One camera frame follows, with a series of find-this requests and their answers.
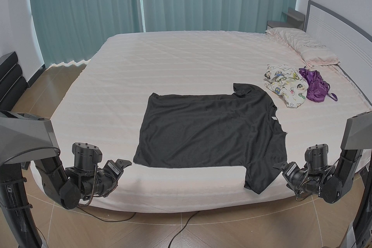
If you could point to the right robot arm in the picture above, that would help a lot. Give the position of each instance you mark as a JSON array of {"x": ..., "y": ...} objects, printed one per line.
[{"x": 356, "y": 133}]

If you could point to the purple garment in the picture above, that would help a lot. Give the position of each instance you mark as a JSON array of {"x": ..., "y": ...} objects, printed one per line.
[{"x": 315, "y": 87}]

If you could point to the black T-shirt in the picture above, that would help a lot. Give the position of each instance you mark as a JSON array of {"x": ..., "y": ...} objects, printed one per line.
[{"x": 203, "y": 130}]

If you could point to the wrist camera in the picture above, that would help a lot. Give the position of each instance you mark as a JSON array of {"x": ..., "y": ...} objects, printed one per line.
[
  {"x": 316, "y": 158},
  {"x": 85, "y": 155}
]

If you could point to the bed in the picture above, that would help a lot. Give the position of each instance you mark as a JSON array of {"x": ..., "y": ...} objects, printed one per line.
[{"x": 189, "y": 66}]

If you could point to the pale pink pillow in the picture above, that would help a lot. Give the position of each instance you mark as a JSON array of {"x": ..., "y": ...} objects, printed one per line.
[{"x": 308, "y": 46}]

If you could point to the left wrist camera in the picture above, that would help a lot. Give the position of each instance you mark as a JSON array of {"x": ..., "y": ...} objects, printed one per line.
[{"x": 85, "y": 155}]

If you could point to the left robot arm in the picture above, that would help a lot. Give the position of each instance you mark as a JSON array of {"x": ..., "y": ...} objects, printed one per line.
[{"x": 29, "y": 130}]

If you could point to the black chest of drawers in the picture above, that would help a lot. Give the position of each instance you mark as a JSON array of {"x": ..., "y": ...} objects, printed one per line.
[{"x": 11, "y": 81}]

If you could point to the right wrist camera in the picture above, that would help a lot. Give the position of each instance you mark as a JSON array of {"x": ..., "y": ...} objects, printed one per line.
[{"x": 316, "y": 158}]

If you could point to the grey bedside table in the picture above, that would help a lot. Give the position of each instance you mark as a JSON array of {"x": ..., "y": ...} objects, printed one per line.
[{"x": 295, "y": 17}]

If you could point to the white printed garment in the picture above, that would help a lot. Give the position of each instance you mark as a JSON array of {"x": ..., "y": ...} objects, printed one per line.
[{"x": 286, "y": 92}]

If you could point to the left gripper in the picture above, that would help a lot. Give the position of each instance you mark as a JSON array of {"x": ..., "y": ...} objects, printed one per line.
[{"x": 109, "y": 180}]

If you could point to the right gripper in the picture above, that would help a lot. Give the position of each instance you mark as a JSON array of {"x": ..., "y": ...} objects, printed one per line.
[{"x": 293, "y": 178}]

